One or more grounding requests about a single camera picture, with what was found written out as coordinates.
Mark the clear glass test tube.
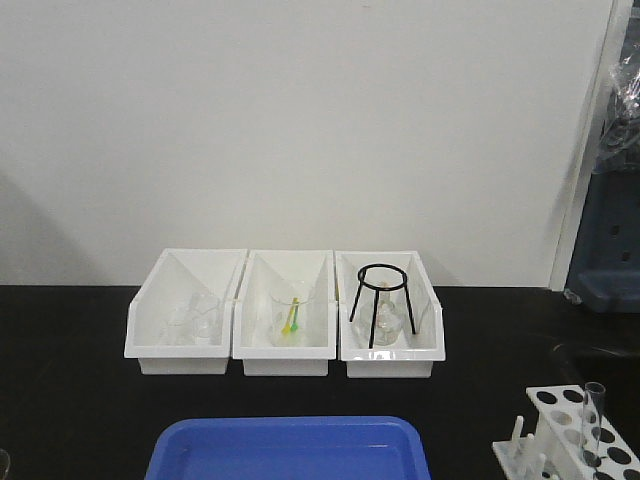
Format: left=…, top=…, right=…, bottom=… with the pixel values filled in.
left=579, top=381, right=606, bottom=468

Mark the grey pegboard drying rack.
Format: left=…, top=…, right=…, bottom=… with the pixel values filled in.
left=563, top=1, right=639, bottom=314

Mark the white test tube rack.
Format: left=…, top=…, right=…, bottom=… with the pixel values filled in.
left=492, top=385, right=639, bottom=479

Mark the middle white storage bin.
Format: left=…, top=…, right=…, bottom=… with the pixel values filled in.
left=232, top=250, right=338, bottom=376

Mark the white storage bin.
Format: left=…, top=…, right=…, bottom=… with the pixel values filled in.
left=124, top=248, right=248, bottom=375
left=335, top=251, right=446, bottom=378
left=232, top=250, right=338, bottom=376

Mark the glass beaker with spoons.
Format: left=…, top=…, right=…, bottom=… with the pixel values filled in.
left=269, top=294, right=310, bottom=348

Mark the green plastic spoon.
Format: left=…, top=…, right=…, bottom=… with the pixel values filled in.
left=290, top=304, right=299, bottom=332

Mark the yellow plastic spoon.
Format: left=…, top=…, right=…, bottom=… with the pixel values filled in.
left=281, top=297, right=299, bottom=335

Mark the glass flask in bin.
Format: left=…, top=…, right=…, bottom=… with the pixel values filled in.
left=354, top=282, right=404, bottom=348

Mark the glassware in left bin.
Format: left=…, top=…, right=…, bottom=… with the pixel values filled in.
left=161, top=293, right=221, bottom=346

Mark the right white storage bin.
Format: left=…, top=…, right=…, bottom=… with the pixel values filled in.
left=335, top=251, right=446, bottom=378

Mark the left white storage bin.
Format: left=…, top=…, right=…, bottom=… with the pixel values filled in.
left=124, top=248, right=248, bottom=375

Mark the blue plastic tray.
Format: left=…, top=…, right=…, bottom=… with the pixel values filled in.
left=145, top=416, right=431, bottom=479

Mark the clear bag of pegs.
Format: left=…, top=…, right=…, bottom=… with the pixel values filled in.
left=594, top=42, right=639, bottom=173

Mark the black countertop sink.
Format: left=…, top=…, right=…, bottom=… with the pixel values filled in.
left=551, top=344, right=639, bottom=422

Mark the glass beaker on counter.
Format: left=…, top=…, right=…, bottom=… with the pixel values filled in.
left=0, top=449, right=11, bottom=480

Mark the black wire tripod stand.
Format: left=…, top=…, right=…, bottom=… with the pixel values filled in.
left=348, top=263, right=418, bottom=349

